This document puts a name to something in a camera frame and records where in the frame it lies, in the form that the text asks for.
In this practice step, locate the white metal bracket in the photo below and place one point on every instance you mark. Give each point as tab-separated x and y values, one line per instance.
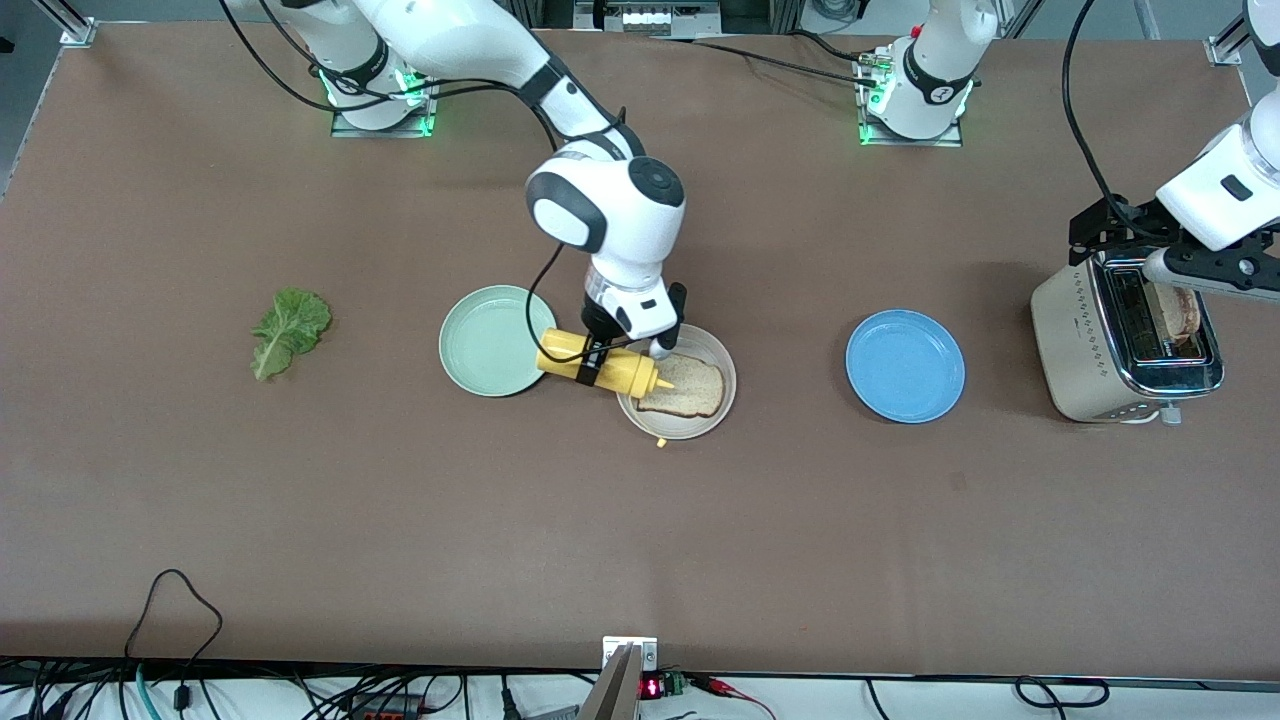
645	650

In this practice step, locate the toasted bread slice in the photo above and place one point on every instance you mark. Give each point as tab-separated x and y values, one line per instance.
695	395
1175	315

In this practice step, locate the light green plate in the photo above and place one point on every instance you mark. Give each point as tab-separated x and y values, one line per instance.
490	340

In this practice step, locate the beige plate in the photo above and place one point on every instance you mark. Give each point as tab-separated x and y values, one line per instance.
690	428

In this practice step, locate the white power strip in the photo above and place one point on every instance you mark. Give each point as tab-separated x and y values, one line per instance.
655	18

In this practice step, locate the green lettuce leaf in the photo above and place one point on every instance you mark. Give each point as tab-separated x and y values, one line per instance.
290	325

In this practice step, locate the grey metal beam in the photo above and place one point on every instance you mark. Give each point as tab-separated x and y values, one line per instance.
615	695

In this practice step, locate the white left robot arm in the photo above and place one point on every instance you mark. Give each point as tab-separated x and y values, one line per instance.
1215	190

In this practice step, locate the red clip lead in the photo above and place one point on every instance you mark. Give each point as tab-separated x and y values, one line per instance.
720	686

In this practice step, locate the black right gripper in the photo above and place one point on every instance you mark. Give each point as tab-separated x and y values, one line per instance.
600	327

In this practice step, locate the blue plate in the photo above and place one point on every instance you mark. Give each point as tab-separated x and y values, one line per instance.
905	365

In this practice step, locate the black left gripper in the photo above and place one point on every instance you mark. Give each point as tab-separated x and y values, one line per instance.
1113	225

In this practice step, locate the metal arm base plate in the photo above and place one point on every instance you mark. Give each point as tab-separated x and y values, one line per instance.
910	142
436	90

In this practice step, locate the yellow mustard squeeze bottle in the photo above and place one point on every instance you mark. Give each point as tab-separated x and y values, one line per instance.
560	352

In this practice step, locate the aluminium corner bracket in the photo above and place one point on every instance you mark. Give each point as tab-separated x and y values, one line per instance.
78	32
1225	50

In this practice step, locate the red LED display module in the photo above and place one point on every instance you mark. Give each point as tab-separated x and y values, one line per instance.
652	688

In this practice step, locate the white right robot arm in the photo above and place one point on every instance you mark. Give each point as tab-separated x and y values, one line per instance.
620	215

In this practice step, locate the beige and chrome toaster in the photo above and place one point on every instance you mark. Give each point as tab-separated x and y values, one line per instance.
1075	340

